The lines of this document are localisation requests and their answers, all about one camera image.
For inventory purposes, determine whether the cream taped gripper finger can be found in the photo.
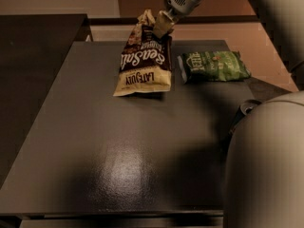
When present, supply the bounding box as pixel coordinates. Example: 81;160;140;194
153;9;178;38

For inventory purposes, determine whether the brown Late July chip bag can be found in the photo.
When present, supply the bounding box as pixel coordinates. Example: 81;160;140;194
114;9;172;97

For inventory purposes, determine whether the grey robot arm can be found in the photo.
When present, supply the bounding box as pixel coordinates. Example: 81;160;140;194
223;0;304;228

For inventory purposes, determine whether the green jalapeno chip bag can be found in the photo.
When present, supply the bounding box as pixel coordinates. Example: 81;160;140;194
178;51;251;83

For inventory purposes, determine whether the Red Bull can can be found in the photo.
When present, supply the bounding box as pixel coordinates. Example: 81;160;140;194
229;99;260;136

